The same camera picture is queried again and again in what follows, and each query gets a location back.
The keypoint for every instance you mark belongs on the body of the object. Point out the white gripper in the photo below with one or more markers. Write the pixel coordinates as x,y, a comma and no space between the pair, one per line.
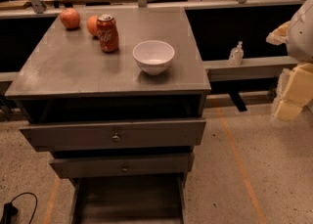
301,35

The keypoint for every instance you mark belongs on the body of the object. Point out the red coke can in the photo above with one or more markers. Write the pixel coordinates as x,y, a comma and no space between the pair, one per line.
107,33

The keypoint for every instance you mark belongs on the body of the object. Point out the grey top drawer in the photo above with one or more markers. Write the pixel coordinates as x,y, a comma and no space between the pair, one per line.
114,135

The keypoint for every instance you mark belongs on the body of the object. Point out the grey middle drawer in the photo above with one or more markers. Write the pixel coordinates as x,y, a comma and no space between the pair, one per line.
84,167

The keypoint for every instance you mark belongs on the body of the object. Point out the grey drawer cabinet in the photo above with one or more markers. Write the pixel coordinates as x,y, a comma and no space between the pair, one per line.
69,79

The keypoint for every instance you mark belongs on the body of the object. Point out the grey open bottom drawer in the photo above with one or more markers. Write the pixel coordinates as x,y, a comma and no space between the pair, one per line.
140,199

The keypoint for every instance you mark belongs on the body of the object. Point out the clear sanitizer pump bottle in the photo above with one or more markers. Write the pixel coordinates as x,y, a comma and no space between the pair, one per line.
237,54

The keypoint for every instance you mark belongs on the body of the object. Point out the white bowl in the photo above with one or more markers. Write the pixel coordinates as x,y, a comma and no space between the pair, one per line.
153,56

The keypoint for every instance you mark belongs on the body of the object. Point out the orange fruit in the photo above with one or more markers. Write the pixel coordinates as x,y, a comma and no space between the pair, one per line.
92,25

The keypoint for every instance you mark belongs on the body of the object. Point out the red apple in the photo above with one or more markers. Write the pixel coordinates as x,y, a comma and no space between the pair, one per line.
70,18

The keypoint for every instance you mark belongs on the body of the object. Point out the grey metal rail shelf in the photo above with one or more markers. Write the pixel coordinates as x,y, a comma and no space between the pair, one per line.
250,68

